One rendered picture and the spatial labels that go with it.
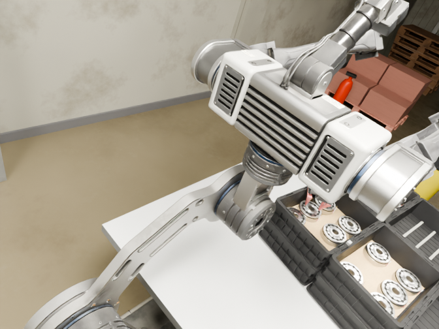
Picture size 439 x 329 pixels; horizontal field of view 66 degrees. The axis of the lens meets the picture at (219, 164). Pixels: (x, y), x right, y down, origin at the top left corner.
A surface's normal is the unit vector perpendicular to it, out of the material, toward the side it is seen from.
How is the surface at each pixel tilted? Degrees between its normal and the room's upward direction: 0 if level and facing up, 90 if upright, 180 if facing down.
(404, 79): 90
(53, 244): 0
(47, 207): 0
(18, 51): 90
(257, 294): 0
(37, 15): 90
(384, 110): 90
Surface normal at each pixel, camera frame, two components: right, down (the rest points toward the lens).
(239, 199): -0.69, 0.29
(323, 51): -0.29, -0.33
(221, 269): 0.27, -0.75
